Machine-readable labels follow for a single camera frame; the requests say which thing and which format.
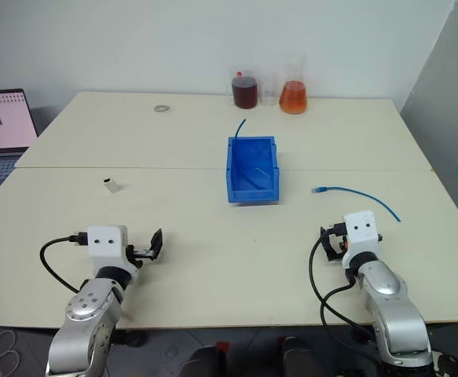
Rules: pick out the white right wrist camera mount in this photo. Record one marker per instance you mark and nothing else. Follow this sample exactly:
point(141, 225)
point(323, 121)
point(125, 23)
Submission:
point(360, 235)

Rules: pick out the small white adapter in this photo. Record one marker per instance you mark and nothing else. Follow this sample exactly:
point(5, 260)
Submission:
point(112, 185)

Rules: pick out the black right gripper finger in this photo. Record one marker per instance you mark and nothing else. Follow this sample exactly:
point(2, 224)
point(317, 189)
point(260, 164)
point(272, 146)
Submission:
point(324, 241)

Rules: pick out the dark rounded shape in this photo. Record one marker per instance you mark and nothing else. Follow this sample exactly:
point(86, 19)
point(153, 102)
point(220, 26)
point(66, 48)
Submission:
point(205, 363)
point(303, 359)

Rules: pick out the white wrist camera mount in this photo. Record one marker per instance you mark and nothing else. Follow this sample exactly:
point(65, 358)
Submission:
point(105, 245)
point(360, 235)

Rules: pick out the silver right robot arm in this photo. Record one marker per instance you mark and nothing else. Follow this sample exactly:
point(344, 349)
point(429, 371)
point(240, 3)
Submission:
point(393, 306)

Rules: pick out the small clear glass beaker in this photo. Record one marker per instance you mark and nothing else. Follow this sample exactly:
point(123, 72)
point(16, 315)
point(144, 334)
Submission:
point(269, 94)

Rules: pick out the conical flask with orange liquid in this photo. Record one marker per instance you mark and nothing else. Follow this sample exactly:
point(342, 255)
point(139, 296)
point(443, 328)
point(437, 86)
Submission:
point(293, 98)

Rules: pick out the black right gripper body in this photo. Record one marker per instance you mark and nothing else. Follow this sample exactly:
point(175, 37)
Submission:
point(339, 243)

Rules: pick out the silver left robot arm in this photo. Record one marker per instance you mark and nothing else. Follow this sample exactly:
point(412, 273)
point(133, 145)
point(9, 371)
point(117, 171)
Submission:
point(91, 310)

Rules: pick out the beaker with dark red liquid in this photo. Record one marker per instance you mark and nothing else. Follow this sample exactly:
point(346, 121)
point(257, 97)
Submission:
point(245, 92)

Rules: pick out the blue plastic storage bin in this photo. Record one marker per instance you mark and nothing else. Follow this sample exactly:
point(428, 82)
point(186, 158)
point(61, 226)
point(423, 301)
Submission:
point(252, 178)

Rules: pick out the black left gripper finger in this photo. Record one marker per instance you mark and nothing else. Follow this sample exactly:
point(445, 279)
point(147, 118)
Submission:
point(156, 241)

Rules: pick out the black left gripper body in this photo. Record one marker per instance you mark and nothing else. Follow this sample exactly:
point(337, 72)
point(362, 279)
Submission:
point(142, 253)

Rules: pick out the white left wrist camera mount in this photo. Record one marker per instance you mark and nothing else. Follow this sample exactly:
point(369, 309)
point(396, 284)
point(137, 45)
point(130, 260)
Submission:
point(105, 245)

